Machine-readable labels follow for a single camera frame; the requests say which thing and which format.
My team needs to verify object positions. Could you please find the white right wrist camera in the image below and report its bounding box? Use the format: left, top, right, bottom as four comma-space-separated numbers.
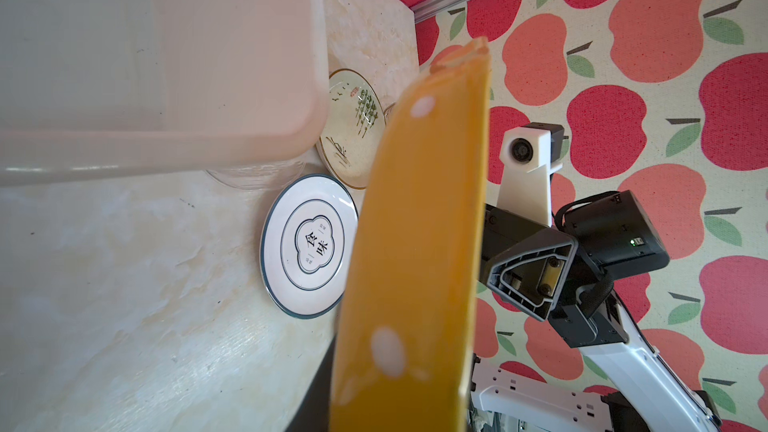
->
496, 122, 565, 227

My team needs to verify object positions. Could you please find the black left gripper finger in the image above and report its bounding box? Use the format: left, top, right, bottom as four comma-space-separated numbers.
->
286, 338, 336, 432

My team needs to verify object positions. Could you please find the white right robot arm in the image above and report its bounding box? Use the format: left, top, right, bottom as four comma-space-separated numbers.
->
467, 191, 723, 431

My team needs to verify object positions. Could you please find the yellow white-dotted plate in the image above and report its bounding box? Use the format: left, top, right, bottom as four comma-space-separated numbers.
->
330, 38, 491, 431

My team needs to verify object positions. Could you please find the cream plate with plant drawing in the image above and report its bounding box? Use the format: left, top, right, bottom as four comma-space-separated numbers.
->
316, 68, 387, 190

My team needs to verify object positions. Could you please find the white plate with cloud emblem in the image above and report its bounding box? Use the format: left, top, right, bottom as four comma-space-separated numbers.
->
259, 174, 359, 319

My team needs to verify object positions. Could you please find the white plastic bin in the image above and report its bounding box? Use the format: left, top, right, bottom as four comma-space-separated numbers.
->
1, 0, 328, 186

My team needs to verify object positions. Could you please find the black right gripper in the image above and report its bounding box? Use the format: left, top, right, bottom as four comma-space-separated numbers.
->
479, 190, 670, 348

